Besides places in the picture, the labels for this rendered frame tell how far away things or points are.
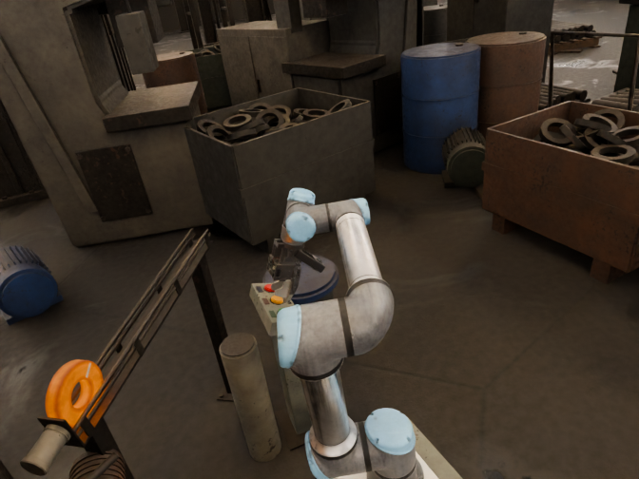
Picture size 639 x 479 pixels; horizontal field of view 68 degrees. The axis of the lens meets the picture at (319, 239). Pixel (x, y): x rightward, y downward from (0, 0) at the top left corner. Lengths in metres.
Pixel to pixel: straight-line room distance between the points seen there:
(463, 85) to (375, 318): 2.94
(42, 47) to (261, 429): 2.45
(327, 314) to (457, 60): 2.92
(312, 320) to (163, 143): 2.49
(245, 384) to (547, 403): 1.14
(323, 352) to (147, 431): 1.35
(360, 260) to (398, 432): 0.44
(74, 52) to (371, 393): 2.47
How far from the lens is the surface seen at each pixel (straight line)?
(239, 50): 4.92
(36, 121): 3.39
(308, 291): 1.87
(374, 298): 0.94
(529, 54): 3.99
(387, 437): 1.22
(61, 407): 1.28
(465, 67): 3.69
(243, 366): 1.55
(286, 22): 4.35
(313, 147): 2.93
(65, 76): 3.29
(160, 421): 2.17
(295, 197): 1.31
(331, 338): 0.90
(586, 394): 2.16
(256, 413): 1.71
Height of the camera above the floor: 1.53
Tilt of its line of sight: 30 degrees down
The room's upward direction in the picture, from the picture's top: 8 degrees counter-clockwise
